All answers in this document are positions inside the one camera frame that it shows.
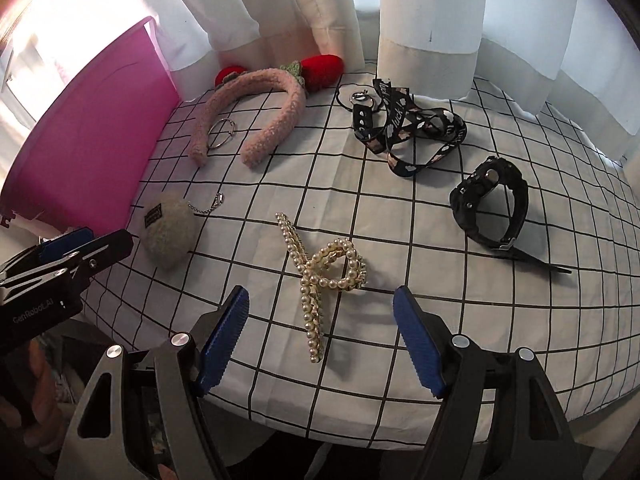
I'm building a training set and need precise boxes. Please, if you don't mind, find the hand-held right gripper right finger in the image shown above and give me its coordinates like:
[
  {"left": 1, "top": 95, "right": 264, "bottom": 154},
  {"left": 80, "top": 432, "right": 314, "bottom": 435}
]
[{"left": 393, "top": 285, "right": 588, "bottom": 480}]

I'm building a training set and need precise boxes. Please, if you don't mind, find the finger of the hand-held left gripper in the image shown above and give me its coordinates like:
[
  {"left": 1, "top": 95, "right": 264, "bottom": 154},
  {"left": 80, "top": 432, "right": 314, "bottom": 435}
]
[
  {"left": 0, "top": 227, "right": 96, "bottom": 276},
  {"left": 47, "top": 229, "right": 135, "bottom": 288}
]

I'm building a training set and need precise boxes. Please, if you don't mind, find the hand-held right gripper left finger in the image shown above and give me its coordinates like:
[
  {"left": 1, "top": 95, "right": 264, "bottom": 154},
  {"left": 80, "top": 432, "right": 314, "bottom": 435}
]
[{"left": 62, "top": 285, "right": 250, "bottom": 480}]

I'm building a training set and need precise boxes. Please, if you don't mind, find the beige fuzzy pom keychain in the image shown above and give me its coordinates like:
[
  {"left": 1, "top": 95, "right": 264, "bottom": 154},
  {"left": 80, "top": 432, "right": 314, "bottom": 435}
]
[{"left": 140, "top": 191, "right": 226, "bottom": 267}]

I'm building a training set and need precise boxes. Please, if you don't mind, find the pearl hair claw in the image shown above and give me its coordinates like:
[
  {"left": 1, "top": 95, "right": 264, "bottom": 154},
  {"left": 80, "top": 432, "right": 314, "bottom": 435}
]
[{"left": 275, "top": 211, "right": 367, "bottom": 365}]

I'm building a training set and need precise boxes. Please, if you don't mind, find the pink plastic basin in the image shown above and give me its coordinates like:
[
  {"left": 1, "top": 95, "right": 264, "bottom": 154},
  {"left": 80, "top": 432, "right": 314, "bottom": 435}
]
[{"left": 0, "top": 16, "right": 182, "bottom": 231}]

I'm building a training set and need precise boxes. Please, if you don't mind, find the silver bangle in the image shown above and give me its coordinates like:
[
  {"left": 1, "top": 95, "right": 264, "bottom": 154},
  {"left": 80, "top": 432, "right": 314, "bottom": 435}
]
[{"left": 206, "top": 117, "right": 237, "bottom": 152}]

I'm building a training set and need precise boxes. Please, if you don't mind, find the black wristwatch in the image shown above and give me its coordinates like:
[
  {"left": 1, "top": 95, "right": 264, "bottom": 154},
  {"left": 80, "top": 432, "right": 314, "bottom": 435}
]
[{"left": 449, "top": 156, "right": 573, "bottom": 276}]

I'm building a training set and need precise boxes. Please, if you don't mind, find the black flower print lanyard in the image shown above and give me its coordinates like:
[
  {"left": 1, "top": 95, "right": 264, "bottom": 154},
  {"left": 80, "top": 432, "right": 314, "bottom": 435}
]
[{"left": 352, "top": 78, "right": 468, "bottom": 178}]

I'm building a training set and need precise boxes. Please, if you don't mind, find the pink fuzzy strawberry headband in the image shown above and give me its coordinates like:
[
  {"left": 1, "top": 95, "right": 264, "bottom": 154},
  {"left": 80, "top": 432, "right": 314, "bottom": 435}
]
[{"left": 189, "top": 52, "right": 346, "bottom": 168}]

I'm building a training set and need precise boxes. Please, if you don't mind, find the black hair tie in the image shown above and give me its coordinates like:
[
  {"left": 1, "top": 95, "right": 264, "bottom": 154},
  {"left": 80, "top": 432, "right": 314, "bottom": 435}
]
[{"left": 336, "top": 84, "right": 381, "bottom": 111}]

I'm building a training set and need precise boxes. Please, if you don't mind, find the white checked tablecloth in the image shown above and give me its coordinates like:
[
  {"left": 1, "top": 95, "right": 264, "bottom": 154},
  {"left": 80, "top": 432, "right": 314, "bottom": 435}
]
[{"left": 80, "top": 67, "right": 640, "bottom": 446}]

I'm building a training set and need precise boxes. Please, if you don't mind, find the white curtain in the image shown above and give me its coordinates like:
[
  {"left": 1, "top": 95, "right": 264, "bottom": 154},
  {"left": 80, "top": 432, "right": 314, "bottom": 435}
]
[{"left": 150, "top": 0, "right": 640, "bottom": 161}]

